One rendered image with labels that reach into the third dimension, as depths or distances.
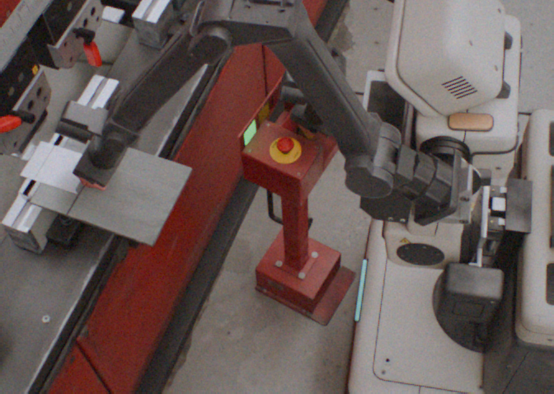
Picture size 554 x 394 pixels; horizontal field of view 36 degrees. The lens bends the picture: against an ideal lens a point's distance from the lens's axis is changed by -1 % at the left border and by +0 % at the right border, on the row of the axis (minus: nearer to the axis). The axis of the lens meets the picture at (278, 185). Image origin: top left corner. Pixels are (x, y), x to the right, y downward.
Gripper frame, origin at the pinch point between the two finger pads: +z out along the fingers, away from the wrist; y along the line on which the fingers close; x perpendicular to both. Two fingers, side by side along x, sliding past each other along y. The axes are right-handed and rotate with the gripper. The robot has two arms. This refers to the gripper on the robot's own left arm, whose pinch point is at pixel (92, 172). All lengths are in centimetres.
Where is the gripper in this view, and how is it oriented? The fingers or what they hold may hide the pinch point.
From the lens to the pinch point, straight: 169.5
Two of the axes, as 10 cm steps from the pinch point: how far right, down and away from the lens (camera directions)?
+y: -3.6, 8.0, -4.8
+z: -3.9, 3.4, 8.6
